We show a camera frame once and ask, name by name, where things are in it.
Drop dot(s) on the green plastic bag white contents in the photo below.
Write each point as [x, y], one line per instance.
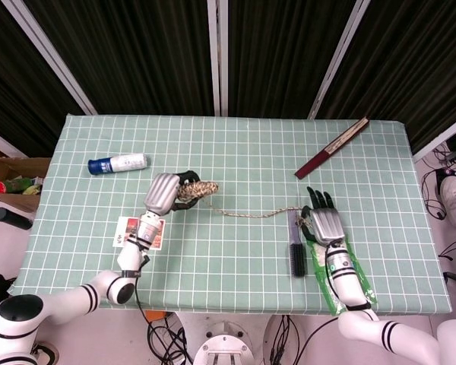
[323, 281]

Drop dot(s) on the black pleated curtain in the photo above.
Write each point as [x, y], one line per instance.
[144, 53]

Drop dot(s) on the red landscape postcard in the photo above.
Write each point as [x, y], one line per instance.
[123, 232]

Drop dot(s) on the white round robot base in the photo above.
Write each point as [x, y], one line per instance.
[224, 346]

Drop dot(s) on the white frame pole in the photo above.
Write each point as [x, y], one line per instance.
[336, 64]
[217, 57]
[53, 57]

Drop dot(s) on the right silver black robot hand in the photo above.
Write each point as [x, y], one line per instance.
[327, 224]

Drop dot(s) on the purple brush with black bristles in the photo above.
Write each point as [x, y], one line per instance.
[298, 262]

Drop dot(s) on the white shoe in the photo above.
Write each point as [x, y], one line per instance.
[452, 201]

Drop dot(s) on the dark red folded fan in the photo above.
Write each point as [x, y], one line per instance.
[327, 152]

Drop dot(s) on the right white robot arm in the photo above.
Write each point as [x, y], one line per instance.
[349, 281]

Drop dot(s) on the black cylinder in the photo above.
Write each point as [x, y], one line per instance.
[11, 218]

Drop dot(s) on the brown cardboard box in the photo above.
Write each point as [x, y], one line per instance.
[7, 167]

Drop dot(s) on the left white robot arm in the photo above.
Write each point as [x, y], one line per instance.
[61, 304]

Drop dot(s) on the green plush toy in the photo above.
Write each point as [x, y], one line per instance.
[21, 185]

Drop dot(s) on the white bottle with blue cap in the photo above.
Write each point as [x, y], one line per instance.
[121, 162]

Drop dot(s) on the green checked tablecloth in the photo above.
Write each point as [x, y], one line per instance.
[235, 251]

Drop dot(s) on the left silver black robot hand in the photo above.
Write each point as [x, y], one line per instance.
[161, 194]

